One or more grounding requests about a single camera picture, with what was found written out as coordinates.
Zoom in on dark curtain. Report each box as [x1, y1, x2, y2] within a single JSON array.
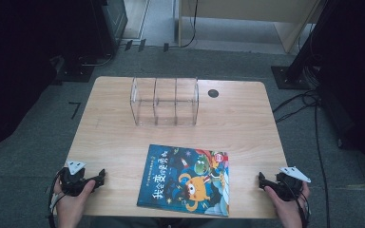
[[0, 0, 106, 157], [317, 0, 365, 180]]

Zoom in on black floor cables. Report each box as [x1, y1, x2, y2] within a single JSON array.
[[272, 89, 331, 228]]

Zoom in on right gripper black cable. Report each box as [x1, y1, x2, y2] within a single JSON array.
[[293, 188, 312, 228]]

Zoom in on black hanging cable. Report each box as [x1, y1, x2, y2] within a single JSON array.
[[167, 0, 200, 49]]

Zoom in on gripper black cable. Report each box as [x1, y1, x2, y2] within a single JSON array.
[[47, 169, 67, 228], [293, 188, 312, 228]]

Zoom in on light wooden desk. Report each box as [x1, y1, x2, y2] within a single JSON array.
[[177, 0, 323, 54]]

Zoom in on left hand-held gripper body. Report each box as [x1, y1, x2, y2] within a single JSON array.
[[58, 160, 93, 198]]

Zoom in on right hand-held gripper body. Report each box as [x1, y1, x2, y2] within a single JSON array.
[[270, 166, 312, 201]]

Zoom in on person's left hand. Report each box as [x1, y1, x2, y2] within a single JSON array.
[[52, 176, 97, 220]]

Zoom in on blue picture book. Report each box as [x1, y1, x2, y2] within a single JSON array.
[[136, 143, 230, 218]]

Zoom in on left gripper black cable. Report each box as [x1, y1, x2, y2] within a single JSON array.
[[47, 169, 67, 228]]

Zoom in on black metal stand with base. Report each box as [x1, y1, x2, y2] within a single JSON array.
[[270, 0, 334, 91]]

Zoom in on person's right hand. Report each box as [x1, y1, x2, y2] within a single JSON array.
[[263, 181, 312, 220]]

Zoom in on person's dark trousers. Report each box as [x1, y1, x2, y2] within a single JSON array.
[[89, 216, 245, 228]]

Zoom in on clear acrylic book rack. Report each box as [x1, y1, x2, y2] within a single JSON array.
[[129, 76, 200, 127]]

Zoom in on black flat base plate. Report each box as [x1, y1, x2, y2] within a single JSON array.
[[54, 54, 97, 84]]

